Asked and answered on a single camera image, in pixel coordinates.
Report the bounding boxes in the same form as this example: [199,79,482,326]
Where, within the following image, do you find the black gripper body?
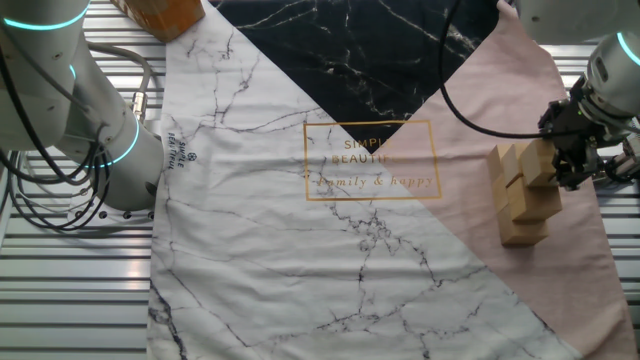
[549,73,625,161]

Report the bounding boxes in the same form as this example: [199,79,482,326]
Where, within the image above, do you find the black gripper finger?
[537,99,570,142]
[552,148,600,192]

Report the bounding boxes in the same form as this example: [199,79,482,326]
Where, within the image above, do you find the light wooden cube block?
[492,174,512,214]
[501,142,527,188]
[487,143,514,182]
[497,204,550,247]
[506,177,564,225]
[518,138,559,189]

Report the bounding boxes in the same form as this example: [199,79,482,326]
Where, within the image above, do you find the marble pattern table cloth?
[144,0,639,360]

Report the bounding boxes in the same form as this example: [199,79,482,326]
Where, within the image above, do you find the brown cardboard box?
[109,0,207,44]

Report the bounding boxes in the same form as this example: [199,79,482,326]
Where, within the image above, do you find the black side camera cable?
[602,152,640,184]

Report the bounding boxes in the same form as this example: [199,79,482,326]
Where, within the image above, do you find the silver side camera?
[622,133,640,161]

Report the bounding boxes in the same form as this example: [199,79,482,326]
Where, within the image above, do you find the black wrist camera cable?
[438,0,584,140]

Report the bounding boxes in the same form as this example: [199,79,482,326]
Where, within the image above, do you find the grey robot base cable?
[87,42,154,124]

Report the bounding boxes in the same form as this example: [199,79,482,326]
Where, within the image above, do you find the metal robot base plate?
[64,174,156,226]

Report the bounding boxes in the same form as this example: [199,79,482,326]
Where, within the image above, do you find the black cable bundle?
[0,44,111,234]

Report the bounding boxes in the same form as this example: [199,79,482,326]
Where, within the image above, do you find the white cable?
[4,149,81,194]

